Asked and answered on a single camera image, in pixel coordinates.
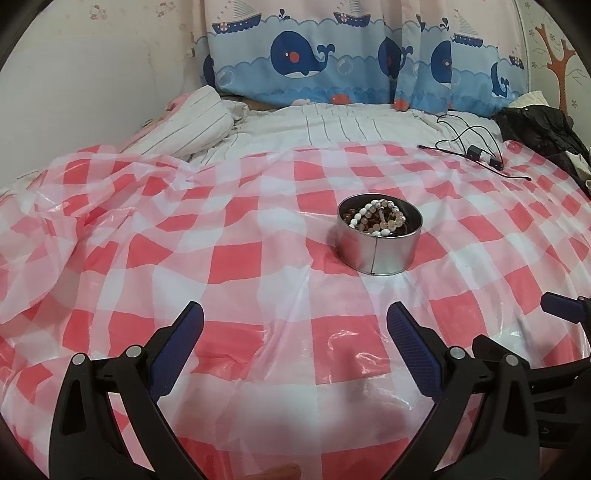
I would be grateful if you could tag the whale print curtain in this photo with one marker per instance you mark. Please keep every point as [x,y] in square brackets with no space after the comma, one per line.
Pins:
[323,78]

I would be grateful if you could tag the black jacket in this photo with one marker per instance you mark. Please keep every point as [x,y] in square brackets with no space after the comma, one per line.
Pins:
[540,129]

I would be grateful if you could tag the white patterned cloth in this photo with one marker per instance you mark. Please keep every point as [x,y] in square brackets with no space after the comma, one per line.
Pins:
[581,161]

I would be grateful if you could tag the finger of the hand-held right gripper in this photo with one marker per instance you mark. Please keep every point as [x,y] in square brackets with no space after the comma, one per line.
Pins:
[554,381]
[561,305]

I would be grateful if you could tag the white striped bedsheet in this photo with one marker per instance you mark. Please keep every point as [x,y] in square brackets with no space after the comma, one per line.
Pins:
[369,124]

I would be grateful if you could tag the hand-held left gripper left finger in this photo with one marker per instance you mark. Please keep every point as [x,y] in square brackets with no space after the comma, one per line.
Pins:
[178,350]

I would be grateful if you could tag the red checkered plastic sheet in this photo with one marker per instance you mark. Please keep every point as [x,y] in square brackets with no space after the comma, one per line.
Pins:
[231,258]

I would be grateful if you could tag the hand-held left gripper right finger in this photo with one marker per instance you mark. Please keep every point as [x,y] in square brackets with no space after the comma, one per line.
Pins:
[411,353]

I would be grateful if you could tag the black power adapter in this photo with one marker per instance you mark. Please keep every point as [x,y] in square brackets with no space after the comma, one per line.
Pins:
[497,162]
[474,153]

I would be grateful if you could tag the round metal tin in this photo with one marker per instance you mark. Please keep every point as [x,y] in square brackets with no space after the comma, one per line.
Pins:
[378,254]

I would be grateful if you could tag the cream cloth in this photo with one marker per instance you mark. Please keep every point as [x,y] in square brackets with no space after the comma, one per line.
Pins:
[531,99]

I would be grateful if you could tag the white striped pillow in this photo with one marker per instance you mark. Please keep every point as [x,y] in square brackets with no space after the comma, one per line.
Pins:
[194,120]

